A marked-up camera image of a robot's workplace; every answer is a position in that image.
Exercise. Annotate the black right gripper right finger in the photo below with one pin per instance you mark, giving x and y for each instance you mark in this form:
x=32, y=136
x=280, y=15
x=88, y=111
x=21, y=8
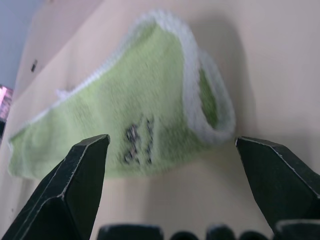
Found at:
x=280, y=185

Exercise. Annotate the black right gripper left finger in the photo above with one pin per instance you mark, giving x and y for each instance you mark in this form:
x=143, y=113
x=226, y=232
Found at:
x=67, y=190

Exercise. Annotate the light green towel white border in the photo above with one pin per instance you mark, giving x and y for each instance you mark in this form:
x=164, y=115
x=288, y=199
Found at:
x=130, y=110

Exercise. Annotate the pink object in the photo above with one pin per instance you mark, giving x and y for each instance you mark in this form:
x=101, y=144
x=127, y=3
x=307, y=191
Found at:
x=5, y=102

